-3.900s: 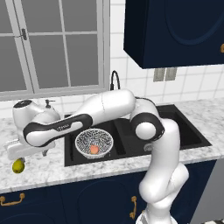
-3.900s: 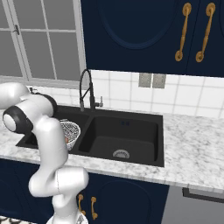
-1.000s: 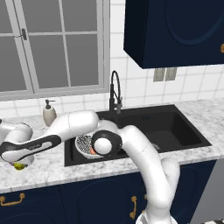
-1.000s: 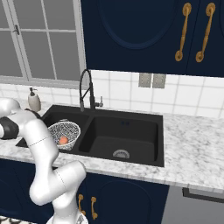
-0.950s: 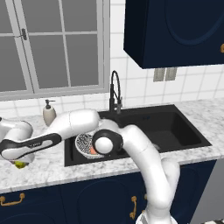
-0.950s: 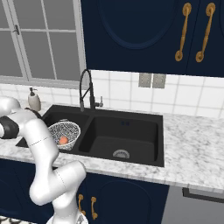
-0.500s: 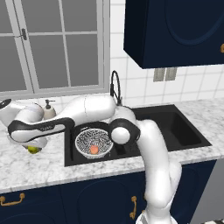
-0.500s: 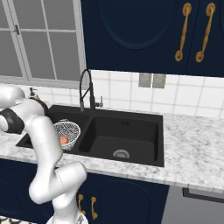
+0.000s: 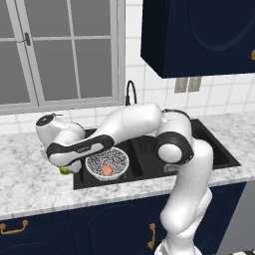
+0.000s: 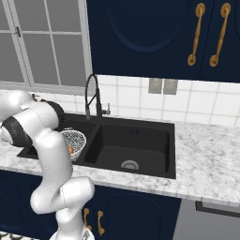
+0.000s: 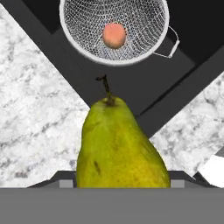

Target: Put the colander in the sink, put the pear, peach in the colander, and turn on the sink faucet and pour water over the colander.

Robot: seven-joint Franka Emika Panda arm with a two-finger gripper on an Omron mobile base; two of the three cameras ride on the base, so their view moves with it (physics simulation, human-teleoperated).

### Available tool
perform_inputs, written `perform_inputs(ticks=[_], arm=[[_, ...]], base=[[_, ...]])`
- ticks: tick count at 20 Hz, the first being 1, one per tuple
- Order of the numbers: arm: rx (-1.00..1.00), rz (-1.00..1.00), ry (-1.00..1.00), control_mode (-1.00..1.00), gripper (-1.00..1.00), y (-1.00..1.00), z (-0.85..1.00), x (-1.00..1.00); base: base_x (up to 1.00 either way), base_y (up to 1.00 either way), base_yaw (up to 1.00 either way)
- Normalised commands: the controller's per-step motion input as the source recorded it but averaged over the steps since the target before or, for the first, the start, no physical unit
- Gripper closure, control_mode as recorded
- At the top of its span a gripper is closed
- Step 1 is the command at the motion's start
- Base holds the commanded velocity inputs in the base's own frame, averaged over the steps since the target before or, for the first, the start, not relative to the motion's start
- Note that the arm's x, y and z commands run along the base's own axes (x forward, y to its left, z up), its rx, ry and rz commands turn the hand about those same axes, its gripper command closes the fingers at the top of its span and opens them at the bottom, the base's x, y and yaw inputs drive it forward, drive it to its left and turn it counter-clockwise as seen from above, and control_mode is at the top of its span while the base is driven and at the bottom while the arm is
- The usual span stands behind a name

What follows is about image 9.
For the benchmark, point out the green pear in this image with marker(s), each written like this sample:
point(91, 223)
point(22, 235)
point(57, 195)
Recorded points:
point(63, 171)

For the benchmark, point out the navy drawer front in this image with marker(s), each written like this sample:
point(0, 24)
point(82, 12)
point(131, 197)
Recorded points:
point(33, 235)

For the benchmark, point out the grey wall outlet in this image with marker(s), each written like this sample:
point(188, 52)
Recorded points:
point(181, 85)
point(194, 84)

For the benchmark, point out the grey appliance front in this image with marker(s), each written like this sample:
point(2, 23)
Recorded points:
point(237, 222)

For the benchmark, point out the dark window latch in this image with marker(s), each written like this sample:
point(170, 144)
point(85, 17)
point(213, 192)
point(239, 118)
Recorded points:
point(27, 39)

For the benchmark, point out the gold cupboard knob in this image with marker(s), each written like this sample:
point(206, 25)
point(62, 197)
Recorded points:
point(253, 55)

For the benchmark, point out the navy cupboard door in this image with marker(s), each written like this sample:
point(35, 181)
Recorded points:
point(222, 215)
point(116, 229)

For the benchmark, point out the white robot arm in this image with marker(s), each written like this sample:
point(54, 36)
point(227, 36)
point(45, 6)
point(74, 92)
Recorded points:
point(186, 199)

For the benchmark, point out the black sink faucet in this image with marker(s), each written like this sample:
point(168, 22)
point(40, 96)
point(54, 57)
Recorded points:
point(127, 97)

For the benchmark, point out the black sink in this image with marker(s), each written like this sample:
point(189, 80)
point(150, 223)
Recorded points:
point(146, 166)

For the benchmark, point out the grey framed window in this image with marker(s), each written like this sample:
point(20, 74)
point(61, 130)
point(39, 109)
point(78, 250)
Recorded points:
point(56, 50)

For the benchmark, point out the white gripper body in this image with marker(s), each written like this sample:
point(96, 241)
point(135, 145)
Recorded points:
point(75, 167)

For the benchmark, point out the orange peach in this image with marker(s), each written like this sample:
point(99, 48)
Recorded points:
point(107, 170)

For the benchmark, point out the navy wall cupboard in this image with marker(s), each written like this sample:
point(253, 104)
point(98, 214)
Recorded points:
point(199, 36)

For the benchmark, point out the white mesh colander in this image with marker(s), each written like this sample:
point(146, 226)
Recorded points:
point(114, 159)

